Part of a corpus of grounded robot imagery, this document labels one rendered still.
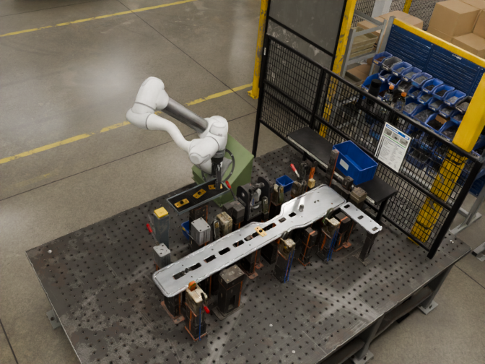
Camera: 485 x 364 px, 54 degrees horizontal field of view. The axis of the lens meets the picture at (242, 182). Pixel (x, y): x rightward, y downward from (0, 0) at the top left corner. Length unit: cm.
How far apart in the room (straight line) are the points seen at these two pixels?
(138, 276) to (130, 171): 198
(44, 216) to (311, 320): 261
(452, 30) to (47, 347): 570
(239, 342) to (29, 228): 235
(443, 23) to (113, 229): 504
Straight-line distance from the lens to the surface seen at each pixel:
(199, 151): 249
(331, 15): 482
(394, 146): 327
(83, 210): 450
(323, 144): 361
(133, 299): 295
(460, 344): 408
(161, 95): 298
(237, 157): 339
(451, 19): 678
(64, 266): 317
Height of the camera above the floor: 311
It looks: 41 degrees down
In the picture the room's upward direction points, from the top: 6 degrees clockwise
